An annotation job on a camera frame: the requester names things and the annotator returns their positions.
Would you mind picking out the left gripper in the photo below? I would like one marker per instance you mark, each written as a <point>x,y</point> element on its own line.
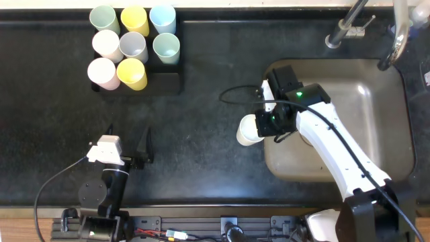
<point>131,160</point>

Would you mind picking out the yellow cup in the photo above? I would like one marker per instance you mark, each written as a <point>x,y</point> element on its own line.
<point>131,72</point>
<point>134,18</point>

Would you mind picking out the pink cup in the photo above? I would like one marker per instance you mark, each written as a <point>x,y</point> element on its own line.
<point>102,72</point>

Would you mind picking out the white cup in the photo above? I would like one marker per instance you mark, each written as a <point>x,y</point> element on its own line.
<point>105,43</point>
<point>247,132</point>

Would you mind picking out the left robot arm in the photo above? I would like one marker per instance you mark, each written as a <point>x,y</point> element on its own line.
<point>92,193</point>

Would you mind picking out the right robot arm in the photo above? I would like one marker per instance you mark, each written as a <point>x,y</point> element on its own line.
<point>329,141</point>

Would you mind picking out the black tray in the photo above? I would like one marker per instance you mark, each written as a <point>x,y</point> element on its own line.
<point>164,84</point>

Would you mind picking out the grey cup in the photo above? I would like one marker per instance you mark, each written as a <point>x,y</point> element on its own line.
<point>133,47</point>

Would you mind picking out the green cup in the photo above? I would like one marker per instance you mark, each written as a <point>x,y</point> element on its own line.
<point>166,47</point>
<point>104,17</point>

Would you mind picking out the blue cup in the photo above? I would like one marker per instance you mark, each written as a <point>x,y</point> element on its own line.
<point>163,17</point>

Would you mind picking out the steel tap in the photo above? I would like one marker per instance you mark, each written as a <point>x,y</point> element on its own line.
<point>343,27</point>

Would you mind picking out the steel sink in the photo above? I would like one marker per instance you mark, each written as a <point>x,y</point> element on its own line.
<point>369,101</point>

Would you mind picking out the blue soap bottle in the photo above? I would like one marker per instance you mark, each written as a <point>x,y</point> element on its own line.
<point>420,13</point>

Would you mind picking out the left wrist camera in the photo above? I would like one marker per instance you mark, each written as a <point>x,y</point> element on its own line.
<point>107,149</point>

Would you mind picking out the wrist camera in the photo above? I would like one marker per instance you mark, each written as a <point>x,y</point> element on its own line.
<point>107,149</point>
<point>268,95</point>

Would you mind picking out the mounting rail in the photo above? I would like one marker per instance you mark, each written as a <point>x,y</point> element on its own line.
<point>201,225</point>

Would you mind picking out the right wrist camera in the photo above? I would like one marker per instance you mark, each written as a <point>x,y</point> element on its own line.
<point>268,95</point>

